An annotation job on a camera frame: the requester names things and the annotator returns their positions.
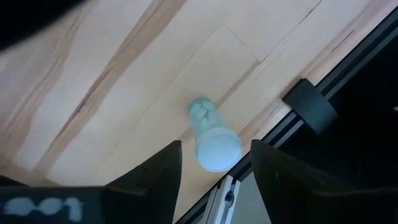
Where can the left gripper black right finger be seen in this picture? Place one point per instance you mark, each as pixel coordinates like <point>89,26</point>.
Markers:
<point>286,193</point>

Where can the black aluminium table frame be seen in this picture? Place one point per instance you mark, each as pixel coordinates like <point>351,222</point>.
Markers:
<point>273,138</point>

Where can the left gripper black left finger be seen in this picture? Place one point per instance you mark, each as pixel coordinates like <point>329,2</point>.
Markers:
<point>149,193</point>

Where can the small black frame bracket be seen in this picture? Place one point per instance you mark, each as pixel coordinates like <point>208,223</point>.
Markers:
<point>311,107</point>

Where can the translucent pill bottle white cap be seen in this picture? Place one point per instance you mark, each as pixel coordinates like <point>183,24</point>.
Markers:
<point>217,149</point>

